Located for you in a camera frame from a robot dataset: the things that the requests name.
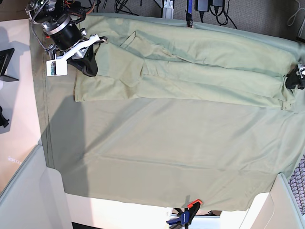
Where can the black tablet stand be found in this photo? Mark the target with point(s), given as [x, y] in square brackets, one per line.
[5, 57]

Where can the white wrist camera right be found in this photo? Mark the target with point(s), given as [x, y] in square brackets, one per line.
[56, 67]

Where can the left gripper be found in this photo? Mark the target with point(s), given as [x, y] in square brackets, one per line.
[296, 78]

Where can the green table cover cloth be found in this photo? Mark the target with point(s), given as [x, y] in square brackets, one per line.
[165, 152]

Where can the blue orange clamp bottom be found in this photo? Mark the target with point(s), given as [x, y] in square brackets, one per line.
[185, 217]

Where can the black object table edge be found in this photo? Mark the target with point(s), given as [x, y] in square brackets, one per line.
[3, 121]

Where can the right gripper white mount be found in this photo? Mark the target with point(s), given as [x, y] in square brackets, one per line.
[81, 55]

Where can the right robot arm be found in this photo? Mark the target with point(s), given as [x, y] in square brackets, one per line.
[71, 45]

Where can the light green T-shirt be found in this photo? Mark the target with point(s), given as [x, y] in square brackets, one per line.
[211, 66]

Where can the black power adapter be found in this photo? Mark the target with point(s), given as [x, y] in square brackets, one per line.
[201, 5]

